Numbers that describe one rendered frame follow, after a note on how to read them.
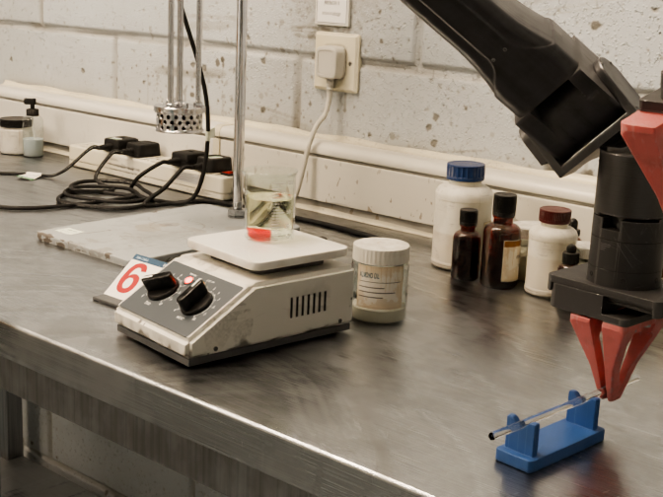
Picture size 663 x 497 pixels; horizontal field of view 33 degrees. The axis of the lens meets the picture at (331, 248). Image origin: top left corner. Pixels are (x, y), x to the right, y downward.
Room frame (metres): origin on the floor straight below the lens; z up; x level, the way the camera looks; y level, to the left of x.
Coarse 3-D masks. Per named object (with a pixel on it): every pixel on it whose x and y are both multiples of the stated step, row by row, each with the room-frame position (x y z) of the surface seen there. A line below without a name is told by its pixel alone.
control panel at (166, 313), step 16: (160, 272) 1.05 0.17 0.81; (176, 272) 1.04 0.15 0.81; (192, 272) 1.03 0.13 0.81; (144, 288) 1.04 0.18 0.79; (208, 288) 1.00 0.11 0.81; (224, 288) 0.99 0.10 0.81; (240, 288) 0.98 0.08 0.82; (128, 304) 1.02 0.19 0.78; (144, 304) 1.01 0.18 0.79; (160, 304) 1.00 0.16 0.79; (176, 304) 0.99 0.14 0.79; (224, 304) 0.96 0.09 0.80; (160, 320) 0.97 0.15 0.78; (176, 320) 0.97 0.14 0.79; (192, 320) 0.96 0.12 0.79
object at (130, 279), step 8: (136, 264) 1.16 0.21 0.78; (144, 264) 1.16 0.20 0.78; (128, 272) 1.16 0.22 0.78; (136, 272) 1.15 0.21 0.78; (144, 272) 1.15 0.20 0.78; (152, 272) 1.14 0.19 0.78; (120, 280) 1.15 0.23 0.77; (128, 280) 1.15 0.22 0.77; (136, 280) 1.14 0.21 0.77; (112, 288) 1.15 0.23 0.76; (120, 288) 1.14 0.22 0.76; (128, 288) 1.14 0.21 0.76; (136, 288) 1.13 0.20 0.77
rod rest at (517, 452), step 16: (592, 400) 0.81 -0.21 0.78; (512, 416) 0.77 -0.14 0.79; (576, 416) 0.82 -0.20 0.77; (592, 416) 0.81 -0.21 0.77; (528, 432) 0.76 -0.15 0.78; (544, 432) 0.80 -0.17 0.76; (560, 432) 0.81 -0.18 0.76; (576, 432) 0.81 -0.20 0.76; (592, 432) 0.81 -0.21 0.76; (496, 448) 0.77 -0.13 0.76; (512, 448) 0.77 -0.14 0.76; (528, 448) 0.76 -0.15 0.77; (544, 448) 0.77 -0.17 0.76; (560, 448) 0.78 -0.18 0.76; (576, 448) 0.79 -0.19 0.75; (512, 464) 0.76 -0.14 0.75; (528, 464) 0.75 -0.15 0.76; (544, 464) 0.76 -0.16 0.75
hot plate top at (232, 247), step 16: (192, 240) 1.06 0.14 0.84; (208, 240) 1.07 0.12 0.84; (224, 240) 1.07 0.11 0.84; (240, 240) 1.07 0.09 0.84; (304, 240) 1.08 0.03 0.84; (320, 240) 1.09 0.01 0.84; (224, 256) 1.02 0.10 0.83; (240, 256) 1.01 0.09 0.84; (256, 256) 1.01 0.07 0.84; (272, 256) 1.01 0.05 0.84; (288, 256) 1.01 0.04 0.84; (304, 256) 1.02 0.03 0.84; (320, 256) 1.04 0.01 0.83; (336, 256) 1.05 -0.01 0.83
